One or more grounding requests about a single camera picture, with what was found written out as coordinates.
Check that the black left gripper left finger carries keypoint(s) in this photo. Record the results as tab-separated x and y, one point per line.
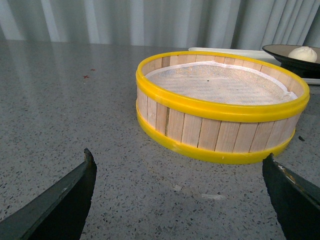
60	212

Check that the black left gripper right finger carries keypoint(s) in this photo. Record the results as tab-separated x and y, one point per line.
295	200

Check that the beige plate with black rim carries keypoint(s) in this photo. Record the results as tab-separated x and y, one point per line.
304	69

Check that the white steamed bun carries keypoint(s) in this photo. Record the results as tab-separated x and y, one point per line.
304	53

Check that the white rectangular tray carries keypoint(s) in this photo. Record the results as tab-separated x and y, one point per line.
254	54

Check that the yellow rimmed bamboo steamer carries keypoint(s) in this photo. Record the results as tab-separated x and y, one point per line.
212	131

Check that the white steamer liner cloth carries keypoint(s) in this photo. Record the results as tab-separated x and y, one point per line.
222	83

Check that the grey pleated curtain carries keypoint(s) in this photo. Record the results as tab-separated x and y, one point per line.
228	24

